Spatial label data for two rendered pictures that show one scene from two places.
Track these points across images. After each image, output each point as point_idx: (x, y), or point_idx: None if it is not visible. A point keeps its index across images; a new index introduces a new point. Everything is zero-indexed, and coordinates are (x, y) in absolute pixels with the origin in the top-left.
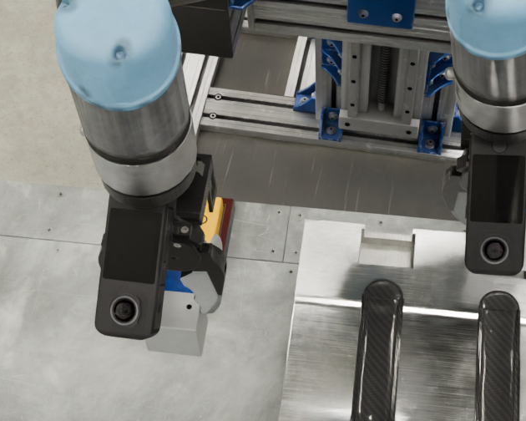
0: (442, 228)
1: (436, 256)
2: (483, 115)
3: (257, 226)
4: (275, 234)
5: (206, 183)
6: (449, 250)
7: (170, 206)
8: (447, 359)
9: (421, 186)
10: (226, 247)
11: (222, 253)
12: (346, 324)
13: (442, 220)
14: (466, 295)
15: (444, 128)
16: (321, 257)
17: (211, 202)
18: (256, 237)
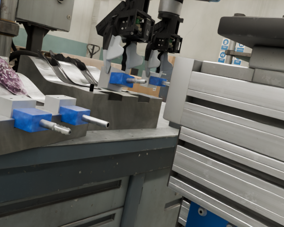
0: (139, 136)
1: (124, 93)
2: None
3: (178, 131)
4: (171, 130)
5: (163, 33)
6: (123, 94)
7: (158, 24)
8: (95, 87)
9: None
10: (174, 123)
11: (149, 45)
12: (124, 91)
13: (142, 137)
14: (107, 90)
15: None
16: (147, 95)
17: (162, 44)
18: (174, 129)
